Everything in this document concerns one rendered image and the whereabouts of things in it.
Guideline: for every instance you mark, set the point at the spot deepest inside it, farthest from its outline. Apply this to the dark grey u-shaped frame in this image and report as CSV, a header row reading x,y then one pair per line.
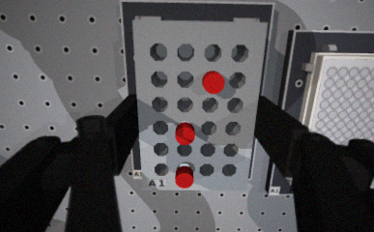
x,y
185,10

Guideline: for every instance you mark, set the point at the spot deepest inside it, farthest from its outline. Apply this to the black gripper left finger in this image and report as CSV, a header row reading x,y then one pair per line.
x,y
87,164

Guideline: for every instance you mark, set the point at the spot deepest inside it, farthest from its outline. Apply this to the grey flat base plate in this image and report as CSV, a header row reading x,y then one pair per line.
x,y
61,60

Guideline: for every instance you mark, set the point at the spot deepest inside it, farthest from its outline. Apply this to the white multi-well plate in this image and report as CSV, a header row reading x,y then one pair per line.
x,y
338,99

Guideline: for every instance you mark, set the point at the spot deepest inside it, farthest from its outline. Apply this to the black rectangular frame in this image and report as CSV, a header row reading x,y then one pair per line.
x,y
300,44

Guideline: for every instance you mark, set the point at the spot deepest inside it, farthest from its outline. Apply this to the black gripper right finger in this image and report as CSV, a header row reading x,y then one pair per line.
x,y
325,196

